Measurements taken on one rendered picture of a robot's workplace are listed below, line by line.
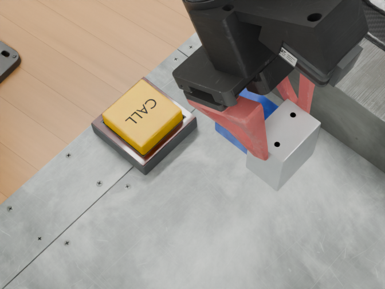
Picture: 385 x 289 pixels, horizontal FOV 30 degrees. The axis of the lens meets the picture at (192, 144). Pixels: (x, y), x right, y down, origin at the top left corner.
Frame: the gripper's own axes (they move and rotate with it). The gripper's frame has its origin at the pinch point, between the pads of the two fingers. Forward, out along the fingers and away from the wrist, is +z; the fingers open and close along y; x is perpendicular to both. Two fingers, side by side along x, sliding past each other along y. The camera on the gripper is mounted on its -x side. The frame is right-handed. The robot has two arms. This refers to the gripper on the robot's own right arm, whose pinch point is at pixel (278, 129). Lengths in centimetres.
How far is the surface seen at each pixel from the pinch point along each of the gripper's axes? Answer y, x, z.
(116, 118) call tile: -4.2, 20.4, 2.4
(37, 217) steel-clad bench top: -16.3, 21.9, 6.0
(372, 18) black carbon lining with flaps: 19.6, 6.0, 4.1
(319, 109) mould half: 10.6, 7.4, 9.3
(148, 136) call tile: -3.6, 16.9, 4.1
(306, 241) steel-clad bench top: -0.5, 2.2, 15.6
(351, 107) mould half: 10.5, 2.7, 7.4
